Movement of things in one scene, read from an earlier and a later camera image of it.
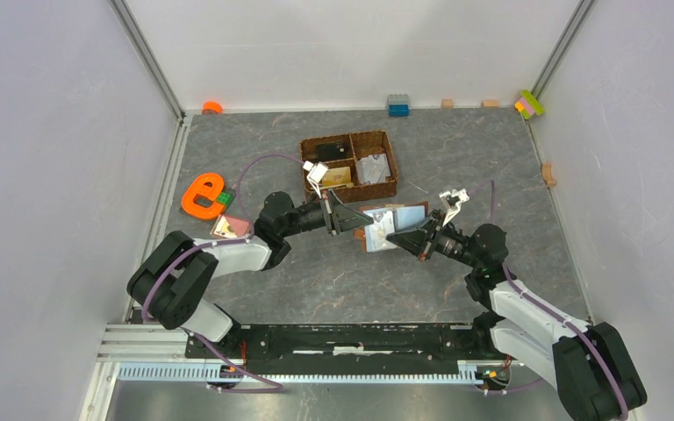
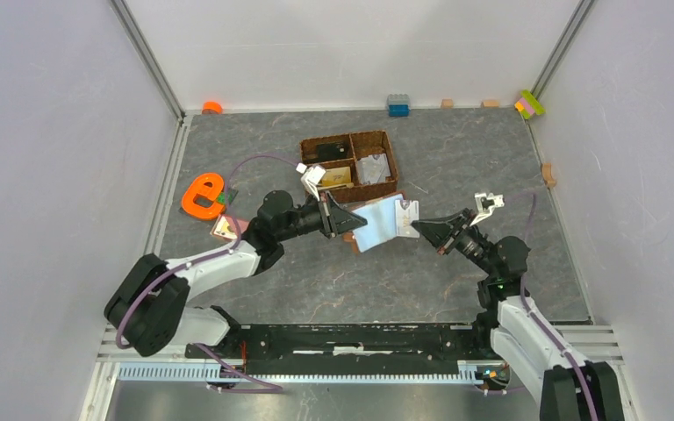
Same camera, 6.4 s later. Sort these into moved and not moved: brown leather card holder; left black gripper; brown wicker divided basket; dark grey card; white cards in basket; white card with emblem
Moved: white card with emblem; brown leather card holder
Not moved: brown wicker divided basket; dark grey card; white cards in basket; left black gripper
